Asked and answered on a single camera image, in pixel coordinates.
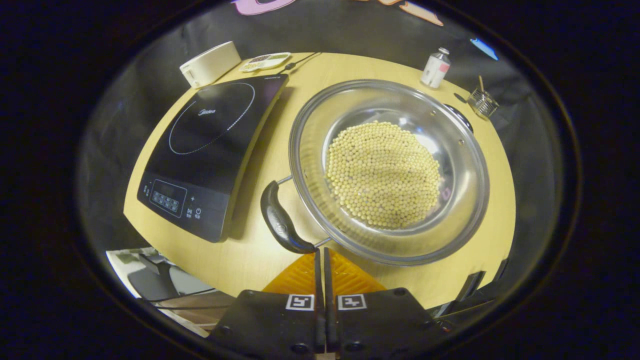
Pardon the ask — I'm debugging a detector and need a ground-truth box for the small white bottle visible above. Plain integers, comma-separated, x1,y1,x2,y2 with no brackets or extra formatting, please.
421,47,452,89

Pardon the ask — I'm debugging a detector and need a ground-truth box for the black induction cooktop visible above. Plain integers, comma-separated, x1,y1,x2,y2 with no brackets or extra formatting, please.
136,73,290,244

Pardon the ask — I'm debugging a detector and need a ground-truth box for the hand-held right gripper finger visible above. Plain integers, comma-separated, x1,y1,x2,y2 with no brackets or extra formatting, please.
207,248,326,358
324,247,451,358

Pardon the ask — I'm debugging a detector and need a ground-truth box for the white toaster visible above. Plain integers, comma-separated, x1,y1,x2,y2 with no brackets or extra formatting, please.
179,41,242,89

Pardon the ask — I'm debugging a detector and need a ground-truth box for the pile of yellow soybeans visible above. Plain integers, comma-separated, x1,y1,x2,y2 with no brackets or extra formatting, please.
325,120,443,231

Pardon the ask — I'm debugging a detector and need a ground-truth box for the white divided bean dish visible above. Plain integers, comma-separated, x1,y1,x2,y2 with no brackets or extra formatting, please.
239,52,292,73

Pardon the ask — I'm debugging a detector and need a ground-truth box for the dark grey chair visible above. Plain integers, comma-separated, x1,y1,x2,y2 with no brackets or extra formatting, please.
127,252,217,302

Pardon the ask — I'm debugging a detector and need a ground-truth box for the steel pot with black handles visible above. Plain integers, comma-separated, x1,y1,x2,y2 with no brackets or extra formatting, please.
260,79,491,267

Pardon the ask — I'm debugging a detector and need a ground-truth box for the small glass jar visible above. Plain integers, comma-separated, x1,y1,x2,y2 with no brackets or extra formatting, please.
467,87,500,119

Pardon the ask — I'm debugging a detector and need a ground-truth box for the black power cable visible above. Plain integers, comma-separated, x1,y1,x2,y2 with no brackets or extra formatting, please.
277,51,323,76

